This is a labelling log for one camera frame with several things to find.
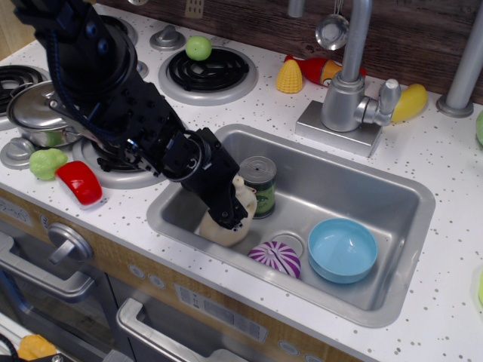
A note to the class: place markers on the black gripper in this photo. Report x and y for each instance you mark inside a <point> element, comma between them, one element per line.
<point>202,165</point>

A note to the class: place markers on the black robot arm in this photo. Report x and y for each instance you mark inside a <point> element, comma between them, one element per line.
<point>93,67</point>

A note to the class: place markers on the silver sink basin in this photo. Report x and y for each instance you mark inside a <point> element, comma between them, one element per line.
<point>310,187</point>

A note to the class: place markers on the green label tin can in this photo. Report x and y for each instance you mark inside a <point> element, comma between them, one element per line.
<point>259,173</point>

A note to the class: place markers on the back right stove burner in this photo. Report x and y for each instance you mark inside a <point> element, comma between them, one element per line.
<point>225,76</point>

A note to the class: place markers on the front right stove burner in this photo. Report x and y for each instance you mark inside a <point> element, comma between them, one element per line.
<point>106,163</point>

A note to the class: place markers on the silver stove knob middle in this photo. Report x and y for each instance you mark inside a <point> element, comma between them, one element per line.
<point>142,69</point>

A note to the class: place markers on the silver stove knob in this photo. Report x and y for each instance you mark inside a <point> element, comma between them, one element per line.
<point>142,69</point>
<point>167,39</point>
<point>16,153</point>

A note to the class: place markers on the green toy apple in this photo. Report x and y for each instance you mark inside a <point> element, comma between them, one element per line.
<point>198,48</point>

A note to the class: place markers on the yellow toy corn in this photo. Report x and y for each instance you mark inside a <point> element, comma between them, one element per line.
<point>289,78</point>

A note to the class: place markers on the red toy pepper slice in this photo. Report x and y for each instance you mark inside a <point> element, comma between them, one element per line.
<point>80,183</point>

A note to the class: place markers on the purple white striped toy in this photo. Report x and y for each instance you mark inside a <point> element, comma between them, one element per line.
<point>279,256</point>

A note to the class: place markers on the green toy lettuce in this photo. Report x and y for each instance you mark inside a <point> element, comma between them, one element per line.
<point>44,163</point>

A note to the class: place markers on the red ketchup toy bottle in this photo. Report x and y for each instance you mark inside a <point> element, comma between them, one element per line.
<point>317,70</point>

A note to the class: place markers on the silver oven dial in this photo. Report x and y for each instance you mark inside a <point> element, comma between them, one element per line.
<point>69,244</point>

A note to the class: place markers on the silver faucet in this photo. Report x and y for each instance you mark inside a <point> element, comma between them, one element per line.
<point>347,119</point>

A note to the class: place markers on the steel pot with lid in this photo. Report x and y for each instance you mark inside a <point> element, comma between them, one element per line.
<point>31,113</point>

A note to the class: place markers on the light blue bowl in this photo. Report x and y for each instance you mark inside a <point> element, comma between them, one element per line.
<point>342,251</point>

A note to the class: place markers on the silver stove knob front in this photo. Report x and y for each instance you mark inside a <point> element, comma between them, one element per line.
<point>16,153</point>

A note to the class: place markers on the hanging silver ladle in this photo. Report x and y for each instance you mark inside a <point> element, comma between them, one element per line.
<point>332,31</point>

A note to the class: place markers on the front left stove burner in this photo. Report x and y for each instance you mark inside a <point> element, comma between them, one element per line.
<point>15,78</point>

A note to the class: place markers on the yellow toy lower left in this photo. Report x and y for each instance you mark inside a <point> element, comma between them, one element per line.
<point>33,347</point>

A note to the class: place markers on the green toy right edge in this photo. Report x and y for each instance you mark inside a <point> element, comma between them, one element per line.
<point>479,128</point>

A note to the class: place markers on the yellow green toy edge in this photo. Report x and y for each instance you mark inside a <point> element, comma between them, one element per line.
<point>477,288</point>

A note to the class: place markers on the silver dishwasher handle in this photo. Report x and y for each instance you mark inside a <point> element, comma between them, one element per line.
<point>127,320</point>

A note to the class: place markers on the silver oven handle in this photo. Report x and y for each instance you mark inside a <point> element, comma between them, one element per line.
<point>74,289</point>

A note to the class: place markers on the silver post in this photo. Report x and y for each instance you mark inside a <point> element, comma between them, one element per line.
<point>456,103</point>

